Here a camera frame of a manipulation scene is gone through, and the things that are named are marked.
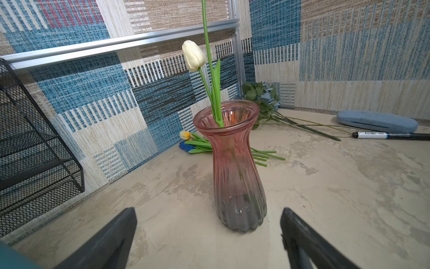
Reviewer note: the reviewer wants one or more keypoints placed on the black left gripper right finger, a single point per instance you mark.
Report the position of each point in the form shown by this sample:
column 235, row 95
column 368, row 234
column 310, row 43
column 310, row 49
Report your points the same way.
column 306, row 248

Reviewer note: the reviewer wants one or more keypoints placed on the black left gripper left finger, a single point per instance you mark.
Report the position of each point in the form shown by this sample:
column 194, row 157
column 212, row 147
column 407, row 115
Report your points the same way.
column 109, row 248

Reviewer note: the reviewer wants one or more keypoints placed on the pink ribbed glass vase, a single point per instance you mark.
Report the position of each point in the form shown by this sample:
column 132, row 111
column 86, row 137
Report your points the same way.
column 238, row 191

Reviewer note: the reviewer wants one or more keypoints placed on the white tulip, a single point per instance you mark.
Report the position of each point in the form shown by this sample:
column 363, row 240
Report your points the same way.
column 213, row 92
column 195, row 61

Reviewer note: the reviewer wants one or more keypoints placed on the teal cylindrical vase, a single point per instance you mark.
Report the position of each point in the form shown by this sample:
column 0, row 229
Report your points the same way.
column 11, row 259

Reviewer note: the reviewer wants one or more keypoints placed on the blue tulip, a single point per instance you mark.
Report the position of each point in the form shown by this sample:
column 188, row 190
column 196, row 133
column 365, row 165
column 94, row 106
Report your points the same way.
column 260, row 157

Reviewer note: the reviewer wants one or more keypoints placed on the black white marker pen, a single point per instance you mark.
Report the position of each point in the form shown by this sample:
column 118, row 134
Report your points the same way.
column 391, row 136

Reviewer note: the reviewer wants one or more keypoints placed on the blue glasses case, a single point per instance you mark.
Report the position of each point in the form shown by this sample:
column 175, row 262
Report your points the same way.
column 374, row 121

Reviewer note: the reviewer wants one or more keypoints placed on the dusty blue hydrangea bunch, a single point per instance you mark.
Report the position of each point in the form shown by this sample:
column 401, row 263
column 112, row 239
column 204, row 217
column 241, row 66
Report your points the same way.
column 268, row 101

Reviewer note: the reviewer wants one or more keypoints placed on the black wire mesh shelf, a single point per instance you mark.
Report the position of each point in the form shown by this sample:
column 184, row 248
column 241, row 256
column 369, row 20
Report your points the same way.
column 38, row 170

